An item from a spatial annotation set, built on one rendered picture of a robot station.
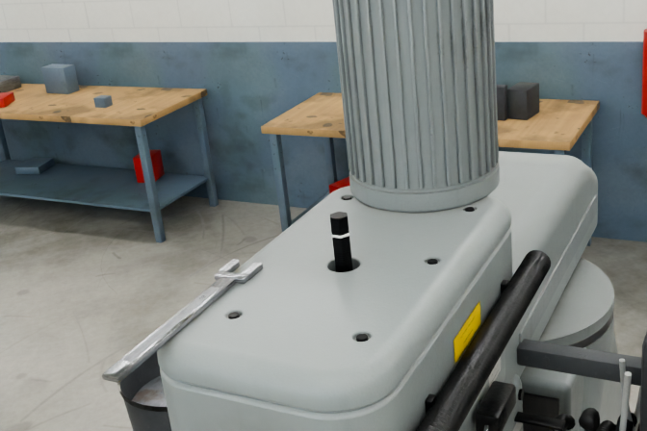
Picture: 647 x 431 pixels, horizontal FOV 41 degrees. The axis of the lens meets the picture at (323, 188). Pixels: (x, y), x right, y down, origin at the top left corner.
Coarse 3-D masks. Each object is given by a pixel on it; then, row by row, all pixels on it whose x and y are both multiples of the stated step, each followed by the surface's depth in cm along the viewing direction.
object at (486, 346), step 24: (528, 264) 111; (504, 288) 107; (528, 288) 106; (504, 312) 100; (480, 336) 96; (504, 336) 97; (480, 360) 92; (456, 384) 88; (480, 384) 90; (432, 408) 85; (456, 408) 85
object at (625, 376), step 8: (624, 360) 115; (624, 368) 116; (624, 376) 113; (624, 384) 113; (624, 392) 114; (640, 392) 124; (624, 400) 114; (624, 408) 115; (624, 416) 116; (624, 424) 117
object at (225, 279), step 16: (224, 272) 97; (256, 272) 97; (208, 288) 94; (224, 288) 93; (192, 304) 90; (208, 304) 91; (176, 320) 87; (192, 320) 88; (160, 336) 85; (128, 352) 83; (144, 352) 82; (112, 368) 80; (128, 368) 80
